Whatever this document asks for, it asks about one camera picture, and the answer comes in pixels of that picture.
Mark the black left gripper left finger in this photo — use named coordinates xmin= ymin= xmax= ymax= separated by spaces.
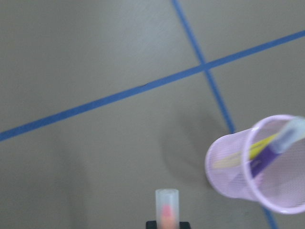
xmin=145 ymin=221 xmax=157 ymax=229

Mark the yellow highlighter pen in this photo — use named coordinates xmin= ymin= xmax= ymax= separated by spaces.
xmin=213 ymin=133 xmax=281 ymax=170

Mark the pink mesh pen holder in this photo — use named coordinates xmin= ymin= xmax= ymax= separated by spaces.
xmin=205 ymin=114 xmax=305 ymax=214

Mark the brown paper table mat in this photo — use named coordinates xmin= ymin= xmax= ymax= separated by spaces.
xmin=0 ymin=0 xmax=305 ymax=229

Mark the orange highlighter pen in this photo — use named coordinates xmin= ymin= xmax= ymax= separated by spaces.
xmin=155 ymin=188 xmax=180 ymax=229

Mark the purple highlighter pen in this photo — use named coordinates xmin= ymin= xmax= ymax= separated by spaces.
xmin=250 ymin=117 xmax=305 ymax=178

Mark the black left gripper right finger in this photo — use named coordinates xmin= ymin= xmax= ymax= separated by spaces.
xmin=179 ymin=222 xmax=191 ymax=229

